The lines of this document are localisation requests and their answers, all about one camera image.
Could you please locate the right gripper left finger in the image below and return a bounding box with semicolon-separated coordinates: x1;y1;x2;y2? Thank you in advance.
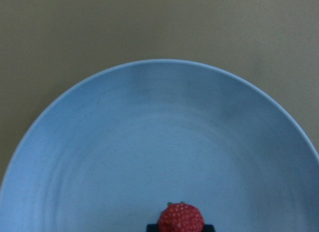
146;224;159;232

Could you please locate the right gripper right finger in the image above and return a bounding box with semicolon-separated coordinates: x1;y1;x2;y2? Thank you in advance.
203;224;215;232

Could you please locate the red strawberry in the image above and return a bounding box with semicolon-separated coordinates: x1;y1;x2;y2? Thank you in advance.
157;202;205;232

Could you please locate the blue plate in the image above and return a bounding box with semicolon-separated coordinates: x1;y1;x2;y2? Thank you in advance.
0;59;319;232

